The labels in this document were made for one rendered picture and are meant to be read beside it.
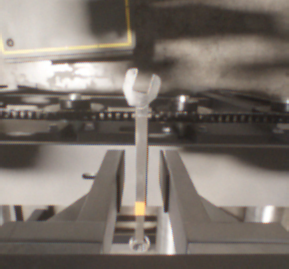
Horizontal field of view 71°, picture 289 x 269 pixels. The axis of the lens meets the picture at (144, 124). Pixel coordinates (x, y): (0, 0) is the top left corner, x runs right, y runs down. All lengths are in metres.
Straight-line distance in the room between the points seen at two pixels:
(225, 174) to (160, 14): 1.27
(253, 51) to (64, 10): 1.17
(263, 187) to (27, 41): 1.16
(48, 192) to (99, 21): 0.94
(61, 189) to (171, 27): 1.28
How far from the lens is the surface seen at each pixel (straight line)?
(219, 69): 1.51
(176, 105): 0.54
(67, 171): 0.29
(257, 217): 0.77
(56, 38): 1.18
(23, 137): 0.58
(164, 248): 0.74
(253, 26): 1.62
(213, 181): 0.30
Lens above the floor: 1.41
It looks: 76 degrees down
